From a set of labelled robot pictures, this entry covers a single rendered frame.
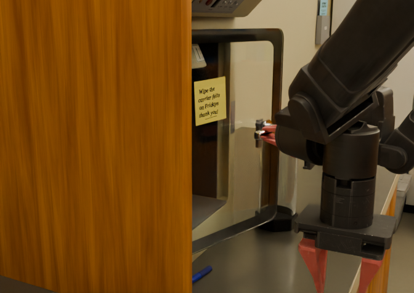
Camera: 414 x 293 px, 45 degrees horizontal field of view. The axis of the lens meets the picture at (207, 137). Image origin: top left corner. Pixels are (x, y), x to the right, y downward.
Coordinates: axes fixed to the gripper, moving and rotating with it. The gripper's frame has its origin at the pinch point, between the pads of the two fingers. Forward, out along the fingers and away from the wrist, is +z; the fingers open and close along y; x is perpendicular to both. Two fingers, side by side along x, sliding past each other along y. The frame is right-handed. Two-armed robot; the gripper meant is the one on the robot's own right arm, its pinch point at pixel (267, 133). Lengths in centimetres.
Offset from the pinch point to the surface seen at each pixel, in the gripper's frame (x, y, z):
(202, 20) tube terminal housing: 2.0, 20.5, 12.1
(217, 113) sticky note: 7.0, 4.5, 7.0
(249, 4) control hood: -8.5, 23.4, 7.2
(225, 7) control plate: 1.9, 22.8, 7.7
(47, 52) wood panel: 26.7, 16.1, 26.8
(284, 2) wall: -183, 28, 55
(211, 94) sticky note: 8.4, 8.0, 7.5
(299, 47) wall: -217, 3, 56
